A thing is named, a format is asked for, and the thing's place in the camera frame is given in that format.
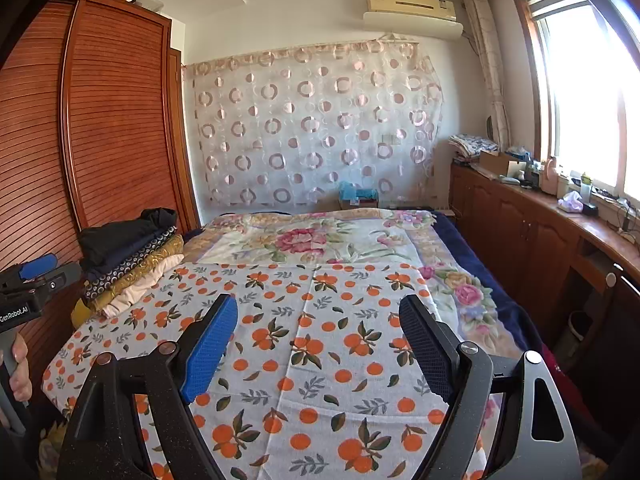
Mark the folded patterned cloth on sideboard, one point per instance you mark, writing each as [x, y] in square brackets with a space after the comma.
[469, 147]

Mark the navy folded garment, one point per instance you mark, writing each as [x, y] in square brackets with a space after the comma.
[124, 259]

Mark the sheer circle-pattern curtain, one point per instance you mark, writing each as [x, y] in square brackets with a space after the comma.
[285, 129]

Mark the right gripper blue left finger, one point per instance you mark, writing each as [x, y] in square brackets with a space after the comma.
[202, 345]

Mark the pink figurine on sideboard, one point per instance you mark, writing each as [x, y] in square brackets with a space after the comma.
[549, 177]

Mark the white cream folded cloth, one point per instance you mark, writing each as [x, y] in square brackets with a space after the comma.
[133, 293]

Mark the red-brown louvered wardrobe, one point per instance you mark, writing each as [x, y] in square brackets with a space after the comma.
[91, 127]

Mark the cardboard box on sideboard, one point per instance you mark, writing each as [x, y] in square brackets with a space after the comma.
[501, 164]

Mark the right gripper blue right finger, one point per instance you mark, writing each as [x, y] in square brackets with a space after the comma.
[431, 347]

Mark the blue item at headboard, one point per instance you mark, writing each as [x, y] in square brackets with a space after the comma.
[351, 196]

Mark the gold patterned folded cloth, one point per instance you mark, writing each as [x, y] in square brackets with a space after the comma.
[84, 309]

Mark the floral bed blanket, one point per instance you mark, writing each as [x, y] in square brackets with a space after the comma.
[356, 240]

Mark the wall air conditioner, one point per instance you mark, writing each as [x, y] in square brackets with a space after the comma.
[424, 18]

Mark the dark blue bed sheet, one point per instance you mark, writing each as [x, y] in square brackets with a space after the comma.
[514, 318]

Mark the wooden sideboard cabinet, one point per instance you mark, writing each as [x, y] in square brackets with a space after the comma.
[547, 260]

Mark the crumpled white tissue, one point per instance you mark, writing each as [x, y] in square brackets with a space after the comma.
[571, 203]

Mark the orange-print white cloth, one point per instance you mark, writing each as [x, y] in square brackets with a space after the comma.
[318, 380]

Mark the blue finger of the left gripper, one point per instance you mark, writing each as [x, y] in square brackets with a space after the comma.
[37, 267]

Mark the black garment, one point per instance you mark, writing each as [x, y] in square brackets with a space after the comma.
[104, 248]

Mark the person's left hand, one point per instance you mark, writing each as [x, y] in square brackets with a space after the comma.
[20, 383]

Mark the side window drape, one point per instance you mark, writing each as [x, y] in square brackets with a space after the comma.
[486, 40]

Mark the window with wooden frame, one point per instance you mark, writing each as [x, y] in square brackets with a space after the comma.
[588, 86]

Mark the dark ring-pattern folded cloth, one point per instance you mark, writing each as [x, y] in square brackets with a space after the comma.
[110, 284]

